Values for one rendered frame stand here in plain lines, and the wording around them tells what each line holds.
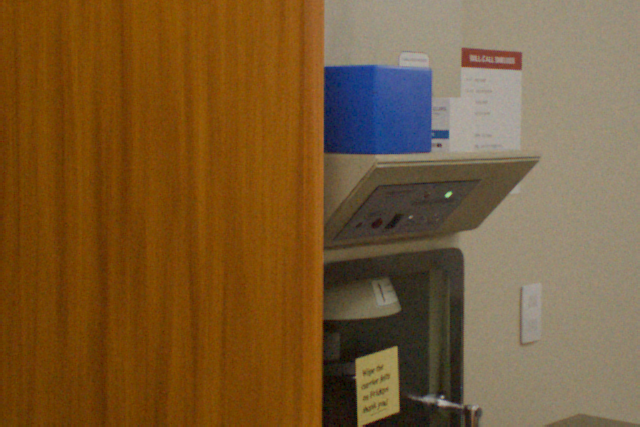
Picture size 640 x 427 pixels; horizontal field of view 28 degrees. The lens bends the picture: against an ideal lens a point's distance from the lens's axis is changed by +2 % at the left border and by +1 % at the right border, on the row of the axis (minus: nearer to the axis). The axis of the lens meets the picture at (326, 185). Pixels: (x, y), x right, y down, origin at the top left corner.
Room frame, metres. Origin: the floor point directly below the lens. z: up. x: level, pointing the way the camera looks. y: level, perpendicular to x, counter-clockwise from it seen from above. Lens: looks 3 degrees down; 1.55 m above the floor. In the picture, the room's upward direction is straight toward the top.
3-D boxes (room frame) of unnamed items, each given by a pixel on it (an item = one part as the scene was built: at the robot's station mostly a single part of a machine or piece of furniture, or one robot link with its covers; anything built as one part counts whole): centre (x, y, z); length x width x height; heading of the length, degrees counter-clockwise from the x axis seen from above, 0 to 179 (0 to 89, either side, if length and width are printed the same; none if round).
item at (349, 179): (1.41, -0.11, 1.46); 0.32 x 0.12 x 0.10; 140
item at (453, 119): (1.44, -0.13, 1.54); 0.05 x 0.05 x 0.06; 50
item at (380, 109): (1.33, -0.04, 1.56); 0.10 x 0.10 x 0.09; 50
